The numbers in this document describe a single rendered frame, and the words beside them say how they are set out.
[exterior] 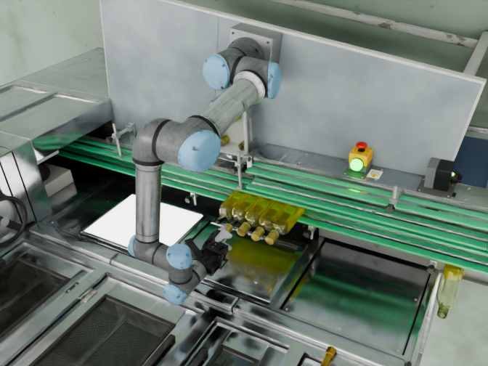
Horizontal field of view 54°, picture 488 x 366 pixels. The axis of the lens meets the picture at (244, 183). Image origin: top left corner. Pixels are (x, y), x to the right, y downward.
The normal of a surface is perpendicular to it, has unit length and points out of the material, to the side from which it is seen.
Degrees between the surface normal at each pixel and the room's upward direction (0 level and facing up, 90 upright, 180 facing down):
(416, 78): 0
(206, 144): 83
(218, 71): 8
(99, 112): 90
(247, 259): 90
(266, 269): 90
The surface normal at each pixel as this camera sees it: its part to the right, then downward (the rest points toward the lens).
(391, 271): -0.06, -0.85
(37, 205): 0.87, 0.22
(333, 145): -0.49, 0.48
